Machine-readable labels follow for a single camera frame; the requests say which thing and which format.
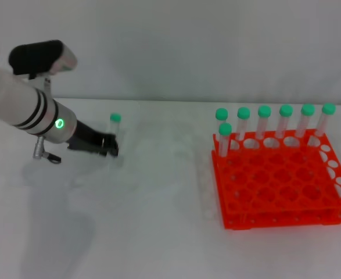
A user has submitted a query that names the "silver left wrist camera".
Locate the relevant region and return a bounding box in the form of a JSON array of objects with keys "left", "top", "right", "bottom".
[{"left": 8, "top": 40, "right": 78, "bottom": 80}]

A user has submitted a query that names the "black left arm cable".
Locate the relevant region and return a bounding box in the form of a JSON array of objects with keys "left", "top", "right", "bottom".
[{"left": 32, "top": 136, "right": 62, "bottom": 164}]

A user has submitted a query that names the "orange test tube rack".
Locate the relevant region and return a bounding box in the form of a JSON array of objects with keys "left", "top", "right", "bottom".
[{"left": 211, "top": 128, "right": 341, "bottom": 230}]

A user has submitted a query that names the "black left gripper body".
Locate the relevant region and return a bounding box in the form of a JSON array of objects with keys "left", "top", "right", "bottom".
[{"left": 67, "top": 119, "right": 107, "bottom": 156}]

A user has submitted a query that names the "green-capped clear test tube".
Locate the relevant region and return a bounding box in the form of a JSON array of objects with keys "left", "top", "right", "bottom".
[
  {"left": 218, "top": 123, "right": 233, "bottom": 158},
  {"left": 109, "top": 112, "right": 123, "bottom": 163},
  {"left": 215, "top": 108, "right": 229, "bottom": 137},
  {"left": 275, "top": 104, "right": 294, "bottom": 140},
  {"left": 256, "top": 105, "right": 272, "bottom": 141},
  {"left": 235, "top": 106, "right": 251, "bottom": 142},
  {"left": 296, "top": 103, "right": 316, "bottom": 138},
  {"left": 313, "top": 102, "right": 337, "bottom": 138}
]

